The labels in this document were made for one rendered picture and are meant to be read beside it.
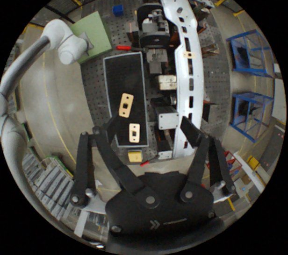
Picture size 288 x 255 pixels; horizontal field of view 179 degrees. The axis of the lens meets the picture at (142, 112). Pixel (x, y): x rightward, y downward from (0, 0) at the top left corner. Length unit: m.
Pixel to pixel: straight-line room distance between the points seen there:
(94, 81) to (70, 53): 0.40
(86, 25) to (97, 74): 0.46
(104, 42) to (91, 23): 0.21
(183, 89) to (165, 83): 0.15
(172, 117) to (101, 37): 0.76
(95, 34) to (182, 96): 0.78
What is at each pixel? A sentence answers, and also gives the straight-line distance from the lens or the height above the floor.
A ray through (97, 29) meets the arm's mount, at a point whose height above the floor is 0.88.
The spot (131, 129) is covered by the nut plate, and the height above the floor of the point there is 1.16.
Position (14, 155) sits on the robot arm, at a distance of 0.31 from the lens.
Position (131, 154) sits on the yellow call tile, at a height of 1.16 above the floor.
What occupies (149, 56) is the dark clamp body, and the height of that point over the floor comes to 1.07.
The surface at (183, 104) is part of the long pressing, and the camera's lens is 0.54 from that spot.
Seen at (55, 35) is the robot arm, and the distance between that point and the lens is 0.67.
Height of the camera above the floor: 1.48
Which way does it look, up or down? 72 degrees down
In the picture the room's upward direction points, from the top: 177 degrees counter-clockwise
